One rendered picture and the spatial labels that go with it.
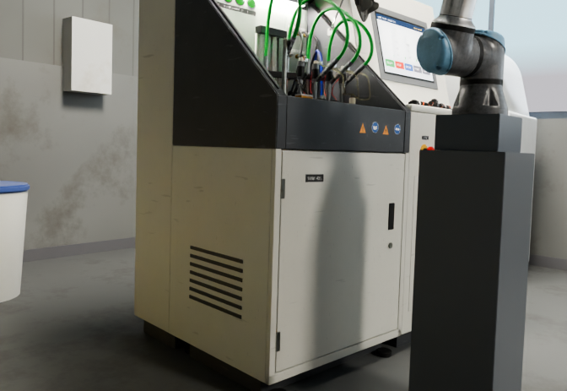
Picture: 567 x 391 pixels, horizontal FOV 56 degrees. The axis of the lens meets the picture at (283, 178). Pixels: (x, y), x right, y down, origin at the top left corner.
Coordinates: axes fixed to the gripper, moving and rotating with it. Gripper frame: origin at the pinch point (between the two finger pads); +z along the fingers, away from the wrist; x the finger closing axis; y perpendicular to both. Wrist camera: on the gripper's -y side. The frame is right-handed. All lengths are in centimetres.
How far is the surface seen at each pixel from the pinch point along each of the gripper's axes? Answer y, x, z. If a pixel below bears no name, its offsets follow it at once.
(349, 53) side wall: -30.8, 31.1, 3.9
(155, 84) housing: -73, -35, 21
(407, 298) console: -2, 38, 102
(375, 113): -2.3, 12.2, 30.8
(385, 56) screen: -30, 54, 2
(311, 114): -2.3, -20.3, 33.3
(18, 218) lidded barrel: -166, -57, 83
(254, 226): -11, -35, 69
